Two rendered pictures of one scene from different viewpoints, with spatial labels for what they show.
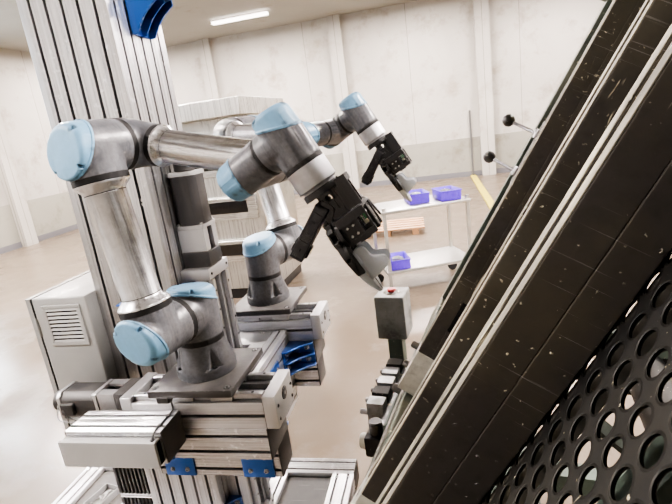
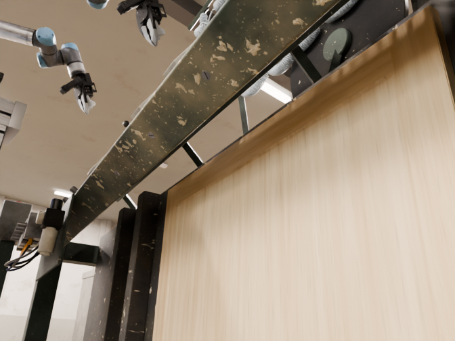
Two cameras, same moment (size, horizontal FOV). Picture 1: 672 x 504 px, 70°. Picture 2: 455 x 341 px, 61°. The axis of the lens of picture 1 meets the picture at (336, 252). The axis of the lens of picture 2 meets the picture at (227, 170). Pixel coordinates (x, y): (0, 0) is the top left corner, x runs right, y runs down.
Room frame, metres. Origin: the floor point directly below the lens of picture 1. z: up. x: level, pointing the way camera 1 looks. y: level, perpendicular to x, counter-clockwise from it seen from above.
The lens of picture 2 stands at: (-0.04, 0.63, 0.35)
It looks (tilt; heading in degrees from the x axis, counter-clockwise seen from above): 24 degrees up; 307
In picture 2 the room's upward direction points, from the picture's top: 2 degrees clockwise
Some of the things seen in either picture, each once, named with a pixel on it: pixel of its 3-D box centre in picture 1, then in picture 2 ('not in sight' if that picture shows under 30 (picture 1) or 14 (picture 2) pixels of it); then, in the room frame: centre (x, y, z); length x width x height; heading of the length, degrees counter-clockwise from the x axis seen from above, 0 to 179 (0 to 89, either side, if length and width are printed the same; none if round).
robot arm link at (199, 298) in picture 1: (193, 309); not in sight; (1.14, 0.37, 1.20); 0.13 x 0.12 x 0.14; 154
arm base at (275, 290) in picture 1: (266, 285); not in sight; (1.63, 0.26, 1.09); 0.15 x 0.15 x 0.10
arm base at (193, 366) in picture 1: (204, 350); not in sight; (1.15, 0.37, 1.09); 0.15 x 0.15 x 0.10
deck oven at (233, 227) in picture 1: (213, 202); not in sight; (5.16, 1.23, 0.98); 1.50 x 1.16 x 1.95; 74
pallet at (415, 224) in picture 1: (388, 228); not in sight; (6.88, -0.80, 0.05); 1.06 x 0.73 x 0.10; 78
